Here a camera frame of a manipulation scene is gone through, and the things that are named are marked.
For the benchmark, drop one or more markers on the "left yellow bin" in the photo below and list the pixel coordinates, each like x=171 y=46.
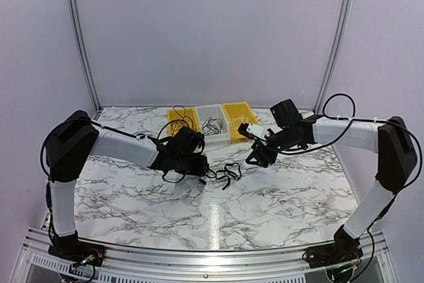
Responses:
x=179 y=117

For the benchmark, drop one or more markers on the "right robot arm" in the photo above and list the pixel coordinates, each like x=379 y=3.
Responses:
x=386 y=148

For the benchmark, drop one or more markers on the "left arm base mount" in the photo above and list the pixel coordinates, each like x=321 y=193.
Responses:
x=84 y=250

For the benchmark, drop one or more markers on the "right yellow bin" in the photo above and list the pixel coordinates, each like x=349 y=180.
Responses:
x=238 y=113

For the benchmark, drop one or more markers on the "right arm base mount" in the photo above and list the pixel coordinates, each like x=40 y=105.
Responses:
x=328 y=255

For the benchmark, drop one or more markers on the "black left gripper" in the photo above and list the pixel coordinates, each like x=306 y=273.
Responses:
x=200 y=169

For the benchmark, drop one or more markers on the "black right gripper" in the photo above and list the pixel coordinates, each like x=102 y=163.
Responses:
x=261 y=154

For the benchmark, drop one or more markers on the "yellow bin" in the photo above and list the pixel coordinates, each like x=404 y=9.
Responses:
x=238 y=113
x=179 y=117

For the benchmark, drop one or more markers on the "white translucent bin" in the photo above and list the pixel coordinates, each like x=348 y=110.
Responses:
x=213 y=124

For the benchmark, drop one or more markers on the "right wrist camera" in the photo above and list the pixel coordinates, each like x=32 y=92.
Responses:
x=253 y=131

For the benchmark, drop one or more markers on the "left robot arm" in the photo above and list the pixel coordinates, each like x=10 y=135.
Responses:
x=66 y=149

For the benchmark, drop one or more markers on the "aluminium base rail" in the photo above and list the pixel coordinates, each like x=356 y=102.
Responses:
x=135 y=264

